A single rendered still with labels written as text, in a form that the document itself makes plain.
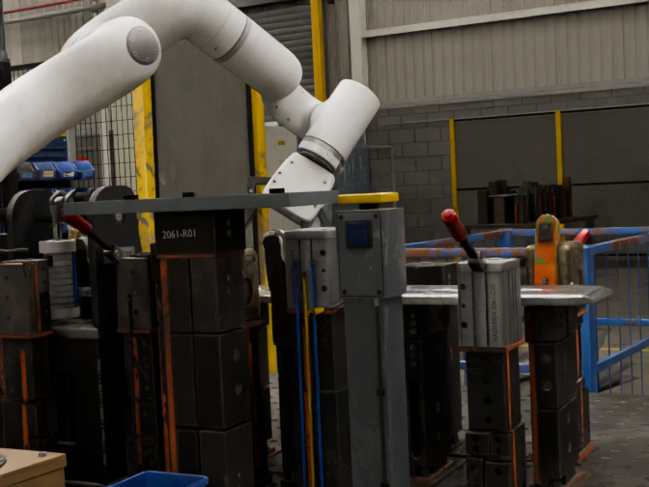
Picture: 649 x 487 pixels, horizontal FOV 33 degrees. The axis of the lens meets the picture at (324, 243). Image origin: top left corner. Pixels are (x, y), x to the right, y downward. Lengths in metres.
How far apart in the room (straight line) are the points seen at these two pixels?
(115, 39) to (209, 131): 3.67
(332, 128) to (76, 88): 0.49
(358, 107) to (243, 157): 3.61
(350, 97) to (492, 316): 0.59
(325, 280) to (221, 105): 3.84
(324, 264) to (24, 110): 0.48
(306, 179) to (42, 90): 0.50
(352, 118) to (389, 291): 0.60
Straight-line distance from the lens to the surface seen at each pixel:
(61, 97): 1.61
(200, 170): 5.18
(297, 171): 1.87
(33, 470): 1.56
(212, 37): 1.77
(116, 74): 1.60
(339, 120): 1.89
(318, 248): 1.56
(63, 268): 1.81
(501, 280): 1.47
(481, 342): 1.48
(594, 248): 3.54
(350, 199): 1.37
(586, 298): 1.57
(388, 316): 1.37
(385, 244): 1.35
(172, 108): 5.04
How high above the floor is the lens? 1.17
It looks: 3 degrees down
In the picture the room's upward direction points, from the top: 3 degrees counter-clockwise
